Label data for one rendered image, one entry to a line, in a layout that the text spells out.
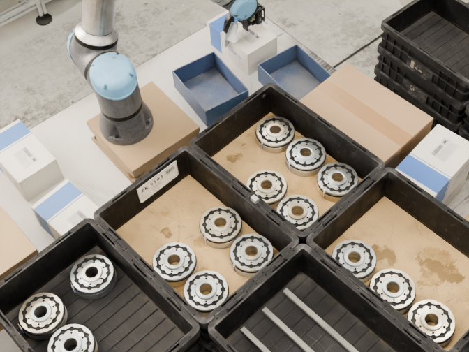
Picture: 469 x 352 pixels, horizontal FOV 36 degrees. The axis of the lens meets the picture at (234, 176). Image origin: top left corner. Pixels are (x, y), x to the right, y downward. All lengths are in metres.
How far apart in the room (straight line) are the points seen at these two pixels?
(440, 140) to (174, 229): 0.71
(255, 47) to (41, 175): 0.74
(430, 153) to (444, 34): 0.96
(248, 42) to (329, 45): 1.18
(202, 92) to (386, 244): 0.79
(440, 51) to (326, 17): 0.96
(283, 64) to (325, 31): 1.19
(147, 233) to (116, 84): 0.39
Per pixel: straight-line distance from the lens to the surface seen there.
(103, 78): 1.88
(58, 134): 2.20
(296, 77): 2.25
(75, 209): 1.91
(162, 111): 2.07
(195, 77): 2.26
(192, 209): 1.80
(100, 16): 1.91
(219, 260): 1.72
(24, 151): 2.07
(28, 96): 3.35
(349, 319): 1.65
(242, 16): 1.94
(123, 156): 1.99
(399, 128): 1.93
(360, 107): 1.97
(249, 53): 2.20
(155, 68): 2.31
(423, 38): 2.73
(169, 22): 3.53
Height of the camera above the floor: 2.32
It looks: 54 degrees down
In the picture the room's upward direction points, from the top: 5 degrees counter-clockwise
